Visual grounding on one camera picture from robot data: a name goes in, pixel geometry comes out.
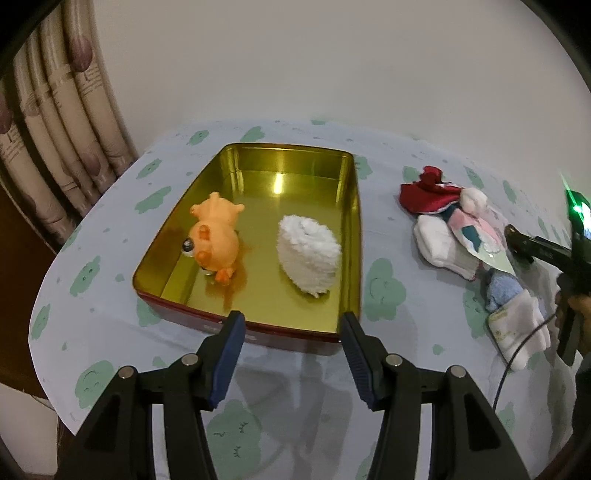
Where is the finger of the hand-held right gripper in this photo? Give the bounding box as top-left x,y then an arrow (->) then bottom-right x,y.
504,224 -> 575,264

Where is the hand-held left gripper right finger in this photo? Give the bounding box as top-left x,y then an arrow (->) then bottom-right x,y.
340,311 -> 532,480

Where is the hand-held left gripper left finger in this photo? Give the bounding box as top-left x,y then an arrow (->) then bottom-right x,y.
58,310 -> 245,480

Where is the pink and green wipes packet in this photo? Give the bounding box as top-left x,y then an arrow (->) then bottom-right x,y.
443,205 -> 518,278

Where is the red hat with white pompom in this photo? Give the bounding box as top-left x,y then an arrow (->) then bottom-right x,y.
398,165 -> 489,217

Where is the gold and red tin box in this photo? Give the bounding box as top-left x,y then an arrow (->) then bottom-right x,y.
131,142 -> 363,356

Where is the person's right hand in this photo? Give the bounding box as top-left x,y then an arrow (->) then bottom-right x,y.
555,294 -> 591,352

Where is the blue sock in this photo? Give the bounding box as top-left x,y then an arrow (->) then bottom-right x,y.
480,272 -> 525,312

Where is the white sock with red trim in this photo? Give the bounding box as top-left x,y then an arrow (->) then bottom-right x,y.
412,215 -> 485,282

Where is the white fluffy plush toy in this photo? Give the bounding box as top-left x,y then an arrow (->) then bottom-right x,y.
277,213 -> 343,298

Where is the orange plush toy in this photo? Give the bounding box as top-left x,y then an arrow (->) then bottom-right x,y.
190,192 -> 245,284

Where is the green cloud print tablecloth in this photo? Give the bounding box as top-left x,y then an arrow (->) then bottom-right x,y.
28,119 -> 591,480

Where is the beige patterned curtain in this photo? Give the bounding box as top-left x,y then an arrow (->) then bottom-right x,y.
0,0 -> 139,254

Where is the black cable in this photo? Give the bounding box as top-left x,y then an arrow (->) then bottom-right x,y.
492,309 -> 561,411

